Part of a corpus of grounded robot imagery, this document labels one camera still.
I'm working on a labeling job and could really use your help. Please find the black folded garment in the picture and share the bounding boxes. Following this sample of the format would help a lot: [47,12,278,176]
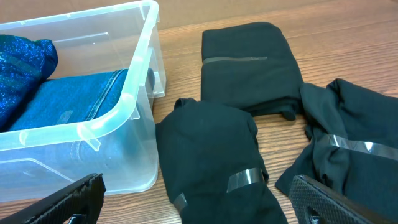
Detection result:
[156,98,287,223]
[275,79,397,221]
[201,22,303,121]

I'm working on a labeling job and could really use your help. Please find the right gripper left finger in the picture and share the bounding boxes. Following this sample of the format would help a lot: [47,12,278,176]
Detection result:
[1,174,106,224]

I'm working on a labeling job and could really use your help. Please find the black folded garment right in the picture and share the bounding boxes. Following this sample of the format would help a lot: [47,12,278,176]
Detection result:
[275,79,397,221]

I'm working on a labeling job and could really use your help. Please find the blue sequin garment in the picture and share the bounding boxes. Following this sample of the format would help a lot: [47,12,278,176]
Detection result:
[1,34,58,126]

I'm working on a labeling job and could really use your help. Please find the black folded garment top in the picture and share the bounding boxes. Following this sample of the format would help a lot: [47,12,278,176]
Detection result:
[201,22,303,121]

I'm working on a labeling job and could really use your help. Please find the blue denim jeans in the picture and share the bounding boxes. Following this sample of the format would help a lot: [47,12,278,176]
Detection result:
[9,68,156,162]

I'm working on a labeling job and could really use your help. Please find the clear plastic storage bin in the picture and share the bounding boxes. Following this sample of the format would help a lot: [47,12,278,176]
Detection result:
[1,1,166,202]

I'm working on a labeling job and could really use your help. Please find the black folded garment middle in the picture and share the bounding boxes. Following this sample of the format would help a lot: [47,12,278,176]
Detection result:
[156,98,287,223]

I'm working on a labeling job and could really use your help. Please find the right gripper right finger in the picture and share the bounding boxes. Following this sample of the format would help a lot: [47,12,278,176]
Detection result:
[289,175,397,224]

